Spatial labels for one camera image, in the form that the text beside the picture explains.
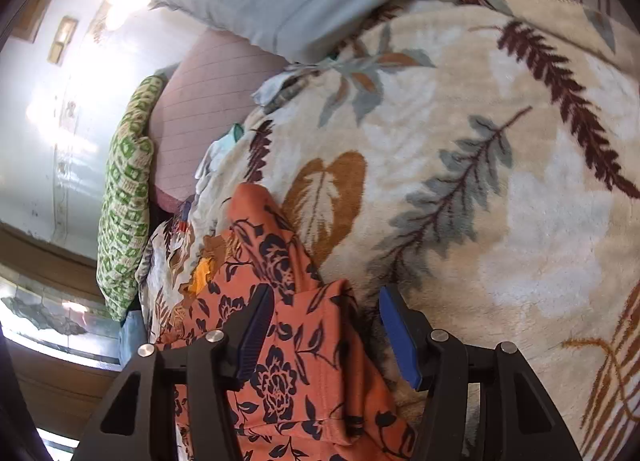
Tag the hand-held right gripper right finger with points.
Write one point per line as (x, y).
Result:
(400, 336)

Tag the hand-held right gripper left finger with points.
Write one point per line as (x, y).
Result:
(255, 336)

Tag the orange floral garment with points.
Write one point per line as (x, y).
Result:
(300, 391)

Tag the blue denim cloth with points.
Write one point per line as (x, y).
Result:
(132, 341)

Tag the colourful printed cloth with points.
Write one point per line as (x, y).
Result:
(182, 216)

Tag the cream leaf print blanket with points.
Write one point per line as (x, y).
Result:
(450, 181)

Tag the pale blue glove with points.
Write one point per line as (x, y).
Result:
(272, 88)
(215, 156)

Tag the green patterned cloth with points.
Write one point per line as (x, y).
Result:
(125, 201)

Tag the wooden cabinet with glass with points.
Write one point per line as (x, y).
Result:
(45, 331)

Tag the pink quilted cushion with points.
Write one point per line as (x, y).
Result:
(200, 106)

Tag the wall switch plate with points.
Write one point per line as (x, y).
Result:
(62, 40)

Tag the wooden wall frame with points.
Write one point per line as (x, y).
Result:
(32, 16)

